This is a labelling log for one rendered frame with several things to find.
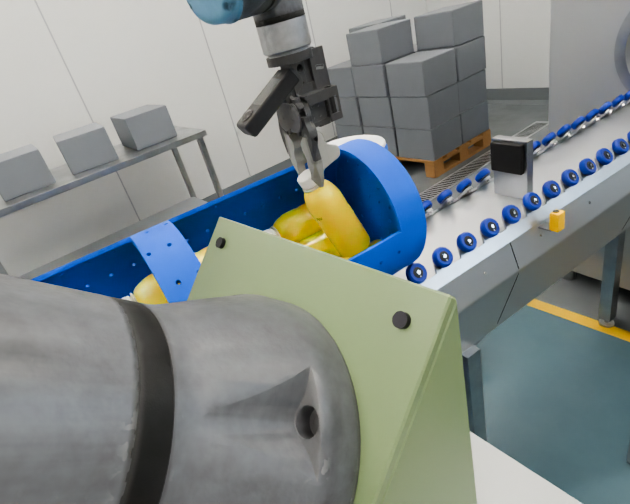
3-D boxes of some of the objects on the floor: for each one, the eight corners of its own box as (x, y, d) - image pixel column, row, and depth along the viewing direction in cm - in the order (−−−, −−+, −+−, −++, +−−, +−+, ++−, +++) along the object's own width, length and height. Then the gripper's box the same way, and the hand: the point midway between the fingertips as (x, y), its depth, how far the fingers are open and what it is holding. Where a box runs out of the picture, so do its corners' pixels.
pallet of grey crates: (491, 144, 407) (484, -1, 351) (435, 178, 371) (418, 22, 314) (394, 136, 497) (376, 19, 441) (341, 163, 461) (314, 39, 404)
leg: (617, 323, 192) (632, 190, 162) (609, 330, 190) (624, 197, 160) (603, 317, 197) (616, 187, 167) (595, 324, 195) (607, 193, 165)
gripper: (336, 41, 65) (363, 176, 75) (297, 46, 74) (325, 166, 84) (287, 57, 62) (321, 196, 72) (252, 60, 71) (287, 183, 81)
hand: (308, 179), depth 76 cm, fingers closed on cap, 4 cm apart
